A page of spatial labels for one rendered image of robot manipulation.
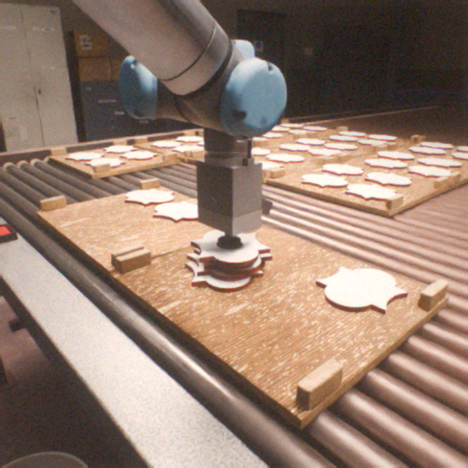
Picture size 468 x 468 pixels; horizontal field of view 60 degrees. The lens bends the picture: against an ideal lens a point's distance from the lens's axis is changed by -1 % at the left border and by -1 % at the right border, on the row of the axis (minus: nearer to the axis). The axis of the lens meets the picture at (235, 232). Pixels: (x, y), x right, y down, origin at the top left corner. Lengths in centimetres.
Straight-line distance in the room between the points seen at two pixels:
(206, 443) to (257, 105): 33
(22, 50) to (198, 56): 492
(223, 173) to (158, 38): 27
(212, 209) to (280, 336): 22
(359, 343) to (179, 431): 24
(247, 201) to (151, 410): 32
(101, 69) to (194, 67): 526
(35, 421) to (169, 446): 145
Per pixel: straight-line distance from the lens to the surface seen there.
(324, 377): 45
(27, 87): 528
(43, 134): 534
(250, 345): 52
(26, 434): 184
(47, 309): 69
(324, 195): 113
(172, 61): 38
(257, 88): 40
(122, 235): 87
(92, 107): 550
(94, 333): 61
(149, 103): 51
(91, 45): 560
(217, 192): 62
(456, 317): 68
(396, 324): 60
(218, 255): 63
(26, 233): 102
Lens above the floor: 125
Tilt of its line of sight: 22 degrees down
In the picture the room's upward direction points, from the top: straight up
